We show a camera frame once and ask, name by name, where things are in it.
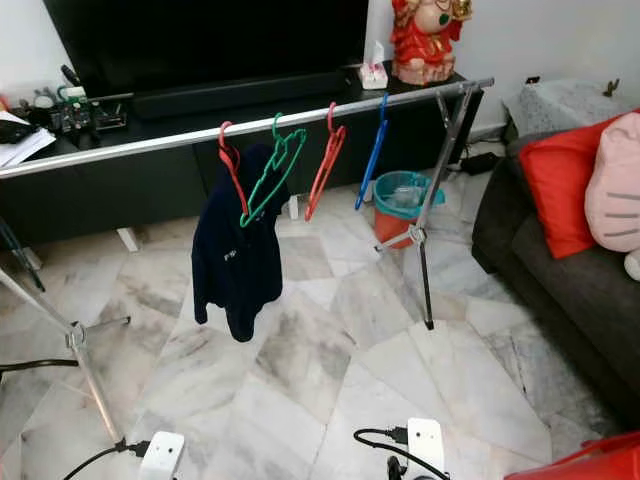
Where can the green plastic hanger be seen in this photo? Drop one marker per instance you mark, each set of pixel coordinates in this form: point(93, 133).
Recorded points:
point(245, 221)

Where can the red plastic hanger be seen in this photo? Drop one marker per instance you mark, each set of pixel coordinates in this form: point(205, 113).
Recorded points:
point(235, 185)
point(322, 175)

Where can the blue plastic hanger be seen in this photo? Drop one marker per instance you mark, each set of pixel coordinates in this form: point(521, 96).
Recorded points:
point(370, 157)

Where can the red plastic stool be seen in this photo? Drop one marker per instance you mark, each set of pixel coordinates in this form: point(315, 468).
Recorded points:
point(590, 462)

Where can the dark brown sofa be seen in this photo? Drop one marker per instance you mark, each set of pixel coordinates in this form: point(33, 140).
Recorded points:
point(560, 300)

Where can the red waste bin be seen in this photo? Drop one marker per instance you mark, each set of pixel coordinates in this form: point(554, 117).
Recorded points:
point(395, 228)

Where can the navy blue garment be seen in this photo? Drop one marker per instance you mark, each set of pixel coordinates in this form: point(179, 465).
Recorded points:
point(235, 265)

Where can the black power adapter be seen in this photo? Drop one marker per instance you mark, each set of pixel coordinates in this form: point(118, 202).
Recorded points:
point(478, 163)

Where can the red cushion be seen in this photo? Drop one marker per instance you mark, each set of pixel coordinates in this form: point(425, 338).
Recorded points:
point(560, 180)

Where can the pink cat plush cushion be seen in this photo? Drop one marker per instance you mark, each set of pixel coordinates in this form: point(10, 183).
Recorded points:
point(615, 185)

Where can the black television console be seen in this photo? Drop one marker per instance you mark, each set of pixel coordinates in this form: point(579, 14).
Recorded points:
point(120, 195)

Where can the white pink tissue box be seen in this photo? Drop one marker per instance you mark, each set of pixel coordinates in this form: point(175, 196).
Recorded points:
point(373, 75)

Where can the side table with grey cloth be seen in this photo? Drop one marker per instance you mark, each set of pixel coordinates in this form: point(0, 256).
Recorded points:
point(560, 105)

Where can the white papers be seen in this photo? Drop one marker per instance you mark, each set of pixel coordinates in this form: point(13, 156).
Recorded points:
point(25, 145)

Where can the black soundbar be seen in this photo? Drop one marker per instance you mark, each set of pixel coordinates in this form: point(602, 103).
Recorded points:
point(240, 97)

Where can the red fortune god figurine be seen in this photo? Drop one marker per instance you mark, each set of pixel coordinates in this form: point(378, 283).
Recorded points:
point(425, 50)

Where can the silver metal clothes rack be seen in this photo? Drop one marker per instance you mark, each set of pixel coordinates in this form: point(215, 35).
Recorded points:
point(120, 150)

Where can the green circuit board electronics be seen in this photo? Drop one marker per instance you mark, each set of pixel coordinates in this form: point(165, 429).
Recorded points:
point(80, 115)

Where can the black television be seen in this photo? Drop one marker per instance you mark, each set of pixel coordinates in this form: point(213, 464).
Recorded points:
point(210, 40)

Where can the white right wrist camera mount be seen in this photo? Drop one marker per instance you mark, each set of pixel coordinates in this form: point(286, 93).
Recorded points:
point(426, 445)

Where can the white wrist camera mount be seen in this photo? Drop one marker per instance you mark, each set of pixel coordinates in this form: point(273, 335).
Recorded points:
point(163, 455)
point(426, 445)

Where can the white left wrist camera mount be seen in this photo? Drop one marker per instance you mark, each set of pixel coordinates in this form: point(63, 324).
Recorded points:
point(163, 455)

